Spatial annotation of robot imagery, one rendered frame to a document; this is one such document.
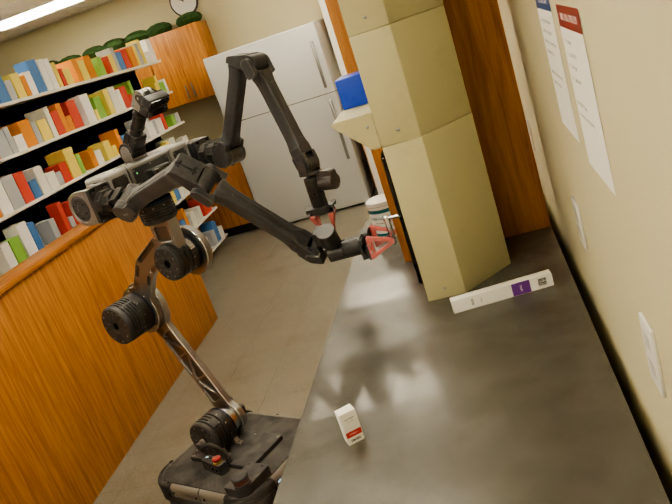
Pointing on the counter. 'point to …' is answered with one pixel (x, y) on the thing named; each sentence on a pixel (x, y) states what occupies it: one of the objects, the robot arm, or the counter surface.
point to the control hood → (358, 126)
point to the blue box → (351, 90)
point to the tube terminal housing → (432, 151)
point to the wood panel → (510, 124)
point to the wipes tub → (377, 206)
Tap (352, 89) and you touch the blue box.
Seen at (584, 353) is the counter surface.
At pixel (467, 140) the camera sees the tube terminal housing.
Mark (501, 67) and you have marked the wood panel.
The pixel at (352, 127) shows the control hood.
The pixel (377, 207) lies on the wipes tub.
